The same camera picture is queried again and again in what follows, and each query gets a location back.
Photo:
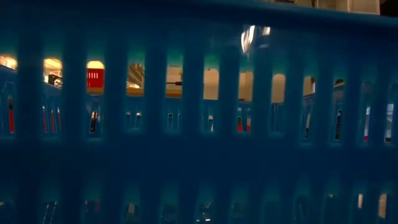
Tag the low red object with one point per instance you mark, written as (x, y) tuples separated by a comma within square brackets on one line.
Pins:
[(366, 138)]

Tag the blue slotted plastic basket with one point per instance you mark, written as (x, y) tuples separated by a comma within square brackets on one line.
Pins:
[(199, 161)]

